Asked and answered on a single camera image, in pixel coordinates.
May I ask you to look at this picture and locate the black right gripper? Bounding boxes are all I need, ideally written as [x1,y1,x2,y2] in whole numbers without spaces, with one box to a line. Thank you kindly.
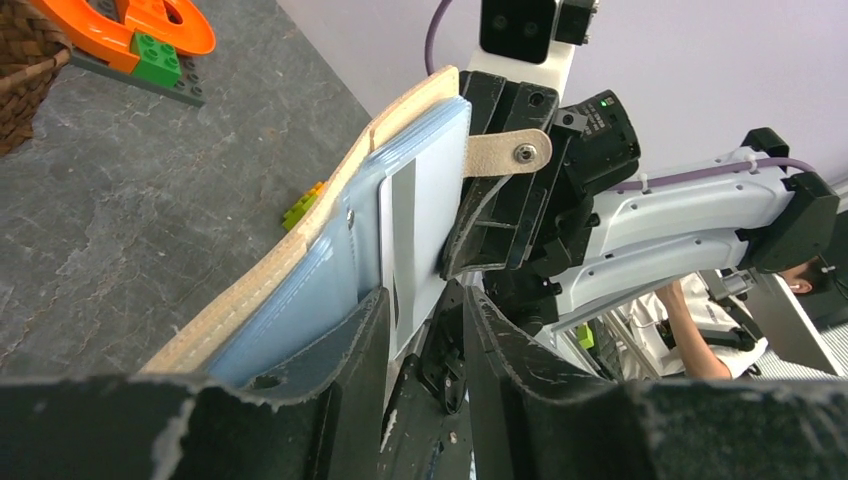
[439,71,641,332]

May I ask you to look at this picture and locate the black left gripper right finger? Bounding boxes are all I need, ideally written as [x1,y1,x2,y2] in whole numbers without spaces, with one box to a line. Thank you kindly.
[463,287,847,479]

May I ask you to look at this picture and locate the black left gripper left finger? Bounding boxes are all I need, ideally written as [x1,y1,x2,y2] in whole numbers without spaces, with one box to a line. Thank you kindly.
[1,288,390,479]

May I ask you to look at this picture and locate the white magnetic stripe card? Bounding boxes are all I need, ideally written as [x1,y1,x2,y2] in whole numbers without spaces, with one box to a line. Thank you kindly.
[372,115,468,359]

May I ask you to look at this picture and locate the beige leather card holder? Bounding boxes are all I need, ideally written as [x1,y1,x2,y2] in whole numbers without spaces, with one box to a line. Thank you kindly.
[144,66,553,387]

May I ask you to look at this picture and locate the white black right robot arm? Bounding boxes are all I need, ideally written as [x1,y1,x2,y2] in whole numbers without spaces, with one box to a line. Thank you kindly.
[441,71,839,326]

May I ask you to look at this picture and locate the person in white shirt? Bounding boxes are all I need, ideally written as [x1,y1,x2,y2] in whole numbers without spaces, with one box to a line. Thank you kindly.
[622,258,848,382]

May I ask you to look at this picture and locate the lime green toy brick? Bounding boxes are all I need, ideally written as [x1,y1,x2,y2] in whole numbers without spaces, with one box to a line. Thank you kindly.
[281,182,325,231]

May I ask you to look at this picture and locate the brown woven divided basket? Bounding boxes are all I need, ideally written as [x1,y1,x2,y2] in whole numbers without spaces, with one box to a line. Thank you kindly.
[1,0,71,156]

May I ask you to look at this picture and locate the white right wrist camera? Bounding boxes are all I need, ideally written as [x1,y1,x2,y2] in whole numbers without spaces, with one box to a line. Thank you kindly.
[466,0,599,97]

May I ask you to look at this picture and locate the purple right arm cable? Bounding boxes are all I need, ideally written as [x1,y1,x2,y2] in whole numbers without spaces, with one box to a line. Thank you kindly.
[423,0,817,195]

